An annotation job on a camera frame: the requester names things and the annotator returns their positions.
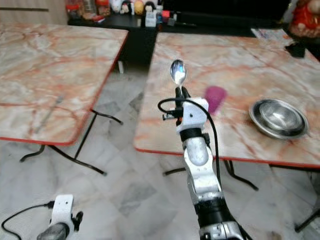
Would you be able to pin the purple plastic cup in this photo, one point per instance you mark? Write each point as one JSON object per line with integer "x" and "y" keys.
{"x": 216, "y": 98}

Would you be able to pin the small black object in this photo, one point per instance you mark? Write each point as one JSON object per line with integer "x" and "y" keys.
{"x": 295, "y": 49}

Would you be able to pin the large red figurine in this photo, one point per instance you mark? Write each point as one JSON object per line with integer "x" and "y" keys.
{"x": 306, "y": 19}

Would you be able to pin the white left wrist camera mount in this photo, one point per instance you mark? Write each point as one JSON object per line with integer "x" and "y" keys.
{"x": 63, "y": 209}

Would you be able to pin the shiny metal spoon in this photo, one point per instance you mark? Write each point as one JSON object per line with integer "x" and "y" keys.
{"x": 178, "y": 72}

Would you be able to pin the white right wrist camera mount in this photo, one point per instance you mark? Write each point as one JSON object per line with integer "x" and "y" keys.
{"x": 195, "y": 114}

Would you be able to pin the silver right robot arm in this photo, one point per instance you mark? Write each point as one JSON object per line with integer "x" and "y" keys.
{"x": 200, "y": 170}

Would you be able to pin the white round doll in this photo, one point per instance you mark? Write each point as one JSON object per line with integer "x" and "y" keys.
{"x": 116, "y": 6}

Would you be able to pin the printed magazine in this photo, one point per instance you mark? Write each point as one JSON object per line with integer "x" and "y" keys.
{"x": 271, "y": 34}

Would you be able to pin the black low sideboard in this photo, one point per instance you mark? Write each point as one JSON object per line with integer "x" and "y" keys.
{"x": 137, "y": 45}

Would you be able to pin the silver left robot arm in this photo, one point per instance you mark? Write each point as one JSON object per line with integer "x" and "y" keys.
{"x": 52, "y": 232}

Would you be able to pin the stainless steel bowl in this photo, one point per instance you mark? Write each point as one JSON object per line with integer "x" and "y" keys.
{"x": 279, "y": 118}

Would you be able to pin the black television screen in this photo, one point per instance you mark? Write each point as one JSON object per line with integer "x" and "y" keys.
{"x": 227, "y": 8}

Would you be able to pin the red lidded jar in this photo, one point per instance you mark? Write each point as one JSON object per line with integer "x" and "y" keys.
{"x": 73, "y": 10}

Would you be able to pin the light wooden cabinet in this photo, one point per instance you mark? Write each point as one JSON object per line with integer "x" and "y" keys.
{"x": 32, "y": 10}

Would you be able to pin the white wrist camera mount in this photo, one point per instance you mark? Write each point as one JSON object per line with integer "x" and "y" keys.
{"x": 195, "y": 114}
{"x": 63, "y": 209}

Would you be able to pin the marble top folding table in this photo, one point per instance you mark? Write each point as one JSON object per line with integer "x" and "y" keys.
{"x": 55, "y": 75}
{"x": 255, "y": 70}

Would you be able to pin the yellow figurine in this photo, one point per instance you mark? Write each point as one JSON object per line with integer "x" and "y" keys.
{"x": 138, "y": 8}

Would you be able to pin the black metal furniture leg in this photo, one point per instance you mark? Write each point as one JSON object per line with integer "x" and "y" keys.
{"x": 308, "y": 220}

